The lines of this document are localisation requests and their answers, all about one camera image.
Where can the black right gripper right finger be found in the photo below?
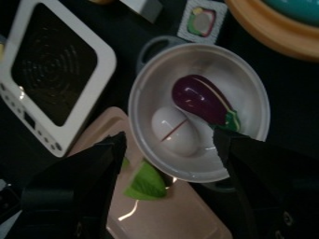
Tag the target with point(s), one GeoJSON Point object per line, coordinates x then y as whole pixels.
{"type": "Point", "coordinates": [269, 183]}

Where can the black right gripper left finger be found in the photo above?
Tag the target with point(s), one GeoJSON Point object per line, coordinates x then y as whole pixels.
{"type": "Point", "coordinates": [71, 189]}

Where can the grey toy cooking pot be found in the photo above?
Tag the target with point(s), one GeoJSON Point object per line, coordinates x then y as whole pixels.
{"type": "Point", "coordinates": [195, 102]}

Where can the green toy lettuce leaf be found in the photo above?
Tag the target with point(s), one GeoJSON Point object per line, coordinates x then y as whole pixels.
{"type": "Point", "coordinates": [145, 183]}

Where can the pink toy cutting board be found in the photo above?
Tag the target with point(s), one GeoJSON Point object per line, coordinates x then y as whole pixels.
{"type": "Point", "coordinates": [165, 211]}

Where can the white toy egg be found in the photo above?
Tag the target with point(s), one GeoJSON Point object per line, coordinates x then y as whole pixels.
{"type": "Point", "coordinates": [173, 132]}

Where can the purple toy eggplant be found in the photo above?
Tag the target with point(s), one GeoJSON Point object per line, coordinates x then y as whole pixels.
{"type": "Point", "coordinates": [205, 100]}

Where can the white toy induction cooktop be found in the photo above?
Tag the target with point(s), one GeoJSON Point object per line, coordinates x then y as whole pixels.
{"type": "Point", "coordinates": [53, 77]}

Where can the orange toy plate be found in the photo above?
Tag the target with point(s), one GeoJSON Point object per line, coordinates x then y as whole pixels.
{"type": "Point", "coordinates": [273, 28]}

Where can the teal toy bowl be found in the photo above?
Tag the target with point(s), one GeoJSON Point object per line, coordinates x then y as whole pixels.
{"type": "Point", "coordinates": [296, 9]}

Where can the grey white box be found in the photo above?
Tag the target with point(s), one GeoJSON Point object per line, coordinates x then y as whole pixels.
{"type": "Point", "coordinates": [143, 8]}

